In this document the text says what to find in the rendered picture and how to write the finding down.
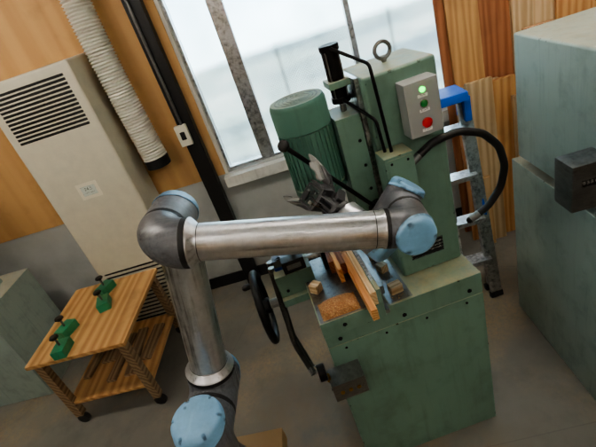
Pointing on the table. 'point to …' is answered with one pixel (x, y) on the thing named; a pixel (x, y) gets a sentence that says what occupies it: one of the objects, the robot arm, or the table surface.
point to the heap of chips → (338, 306)
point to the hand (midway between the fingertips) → (296, 176)
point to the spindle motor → (308, 136)
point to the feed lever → (331, 175)
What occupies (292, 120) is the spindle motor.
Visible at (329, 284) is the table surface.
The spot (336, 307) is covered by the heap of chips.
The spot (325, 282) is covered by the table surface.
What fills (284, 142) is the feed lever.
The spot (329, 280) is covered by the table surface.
